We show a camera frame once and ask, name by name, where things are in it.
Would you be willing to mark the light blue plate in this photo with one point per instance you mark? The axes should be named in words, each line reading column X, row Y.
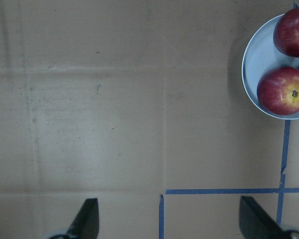
column 260, row 57

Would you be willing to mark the red apple plate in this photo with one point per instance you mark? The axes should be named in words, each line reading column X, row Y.
column 286, row 33
column 278, row 91

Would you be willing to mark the red apple plate back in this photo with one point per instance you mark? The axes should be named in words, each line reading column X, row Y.
column 286, row 33

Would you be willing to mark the red apple plate front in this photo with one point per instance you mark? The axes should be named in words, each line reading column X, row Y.
column 278, row 91

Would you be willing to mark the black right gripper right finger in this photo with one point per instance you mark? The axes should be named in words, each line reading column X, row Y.
column 255, row 223

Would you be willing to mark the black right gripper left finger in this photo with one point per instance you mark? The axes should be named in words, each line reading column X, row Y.
column 85, row 225

